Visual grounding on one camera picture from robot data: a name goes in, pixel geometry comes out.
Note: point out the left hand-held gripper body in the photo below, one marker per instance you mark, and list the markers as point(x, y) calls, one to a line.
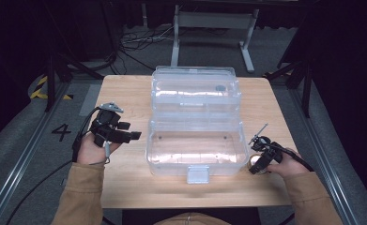
point(107, 128)

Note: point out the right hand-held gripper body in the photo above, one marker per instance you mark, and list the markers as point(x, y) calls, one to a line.
point(272, 151)

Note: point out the clear plastic storage box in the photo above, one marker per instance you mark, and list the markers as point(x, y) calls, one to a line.
point(196, 150)

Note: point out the person's right hand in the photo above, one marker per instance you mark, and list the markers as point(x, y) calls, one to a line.
point(292, 165)

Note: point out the person's left hand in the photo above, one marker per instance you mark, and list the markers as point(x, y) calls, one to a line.
point(92, 154)

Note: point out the black tripod stand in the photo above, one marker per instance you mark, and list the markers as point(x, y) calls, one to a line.
point(50, 84)
point(306, 84)

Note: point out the yellow black hazard tape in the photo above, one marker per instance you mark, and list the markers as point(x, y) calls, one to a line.
point(37, 93)

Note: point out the round grey table grommet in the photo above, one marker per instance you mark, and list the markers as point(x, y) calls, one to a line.
point(221, 88)

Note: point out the person's tan jacket torso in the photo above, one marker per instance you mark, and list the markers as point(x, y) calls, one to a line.
point(192, 220)

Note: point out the aluminium floor rail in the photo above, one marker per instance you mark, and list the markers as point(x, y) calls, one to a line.
point(15, 175)
point(334, 187)

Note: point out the white metal desk frame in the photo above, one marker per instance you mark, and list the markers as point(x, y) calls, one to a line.
point(214, 20)

